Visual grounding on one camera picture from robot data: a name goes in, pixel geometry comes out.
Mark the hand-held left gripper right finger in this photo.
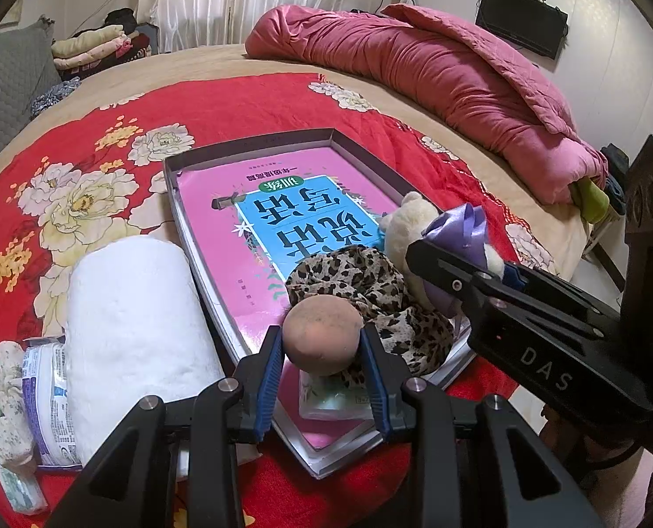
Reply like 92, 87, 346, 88
359, 326, 605, 528

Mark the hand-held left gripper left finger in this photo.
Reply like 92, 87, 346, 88
46, 326, 283, 528

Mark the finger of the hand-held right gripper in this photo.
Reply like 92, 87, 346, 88
502, 264, 624, 323
406, 238, 602, 342

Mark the white plush bear purple ribbon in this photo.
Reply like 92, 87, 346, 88
378, 191, 506, 309

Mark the peach round sponge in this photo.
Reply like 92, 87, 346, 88
281, 296, 363, 378

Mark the leopard print scrunchie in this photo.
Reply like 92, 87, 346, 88
285, 246, 456, 391

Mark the dark grey box tray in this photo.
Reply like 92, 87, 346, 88
162, 128, 478, 479

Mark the floral tissue packet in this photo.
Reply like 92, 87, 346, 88
298, 368, 376, 424

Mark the beige bed sheet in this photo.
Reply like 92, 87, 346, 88
0, 44, 591, 276

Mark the green cloth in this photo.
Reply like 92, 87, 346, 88
571, 176, 613, 226

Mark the dark blue garment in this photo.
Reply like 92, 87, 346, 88
600, 143, 631, 215

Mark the white toilet paper roll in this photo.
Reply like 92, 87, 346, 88
62, 236, 261, 466

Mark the pink book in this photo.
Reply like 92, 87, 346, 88
175, 146, 409, 452

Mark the pink quilt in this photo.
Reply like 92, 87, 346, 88
244, 3, 607, 207

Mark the blue white wipes packet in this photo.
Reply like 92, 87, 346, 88
21, 338, 85, 471

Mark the beige floral pouch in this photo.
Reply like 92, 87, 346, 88
0, 341, 36, 471

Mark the white green tissue packet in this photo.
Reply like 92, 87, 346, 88
0, 423, 49, 515

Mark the red floral blanket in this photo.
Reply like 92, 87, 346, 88
0, 71, 558, 528

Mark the blue knitted cloth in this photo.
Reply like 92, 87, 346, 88
29, 78, 82, 119

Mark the pink folded blanket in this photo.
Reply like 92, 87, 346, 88
56, 38, 135, 72

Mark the cream folded blanket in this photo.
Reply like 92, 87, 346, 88
51, 26, 126, 59

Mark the black garment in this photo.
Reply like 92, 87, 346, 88
104, 7, 139, 34

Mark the grey quilted headboard cover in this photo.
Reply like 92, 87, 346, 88
0, 16, 63, 177

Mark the black wall television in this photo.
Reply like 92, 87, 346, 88
476, 0, 569, 60

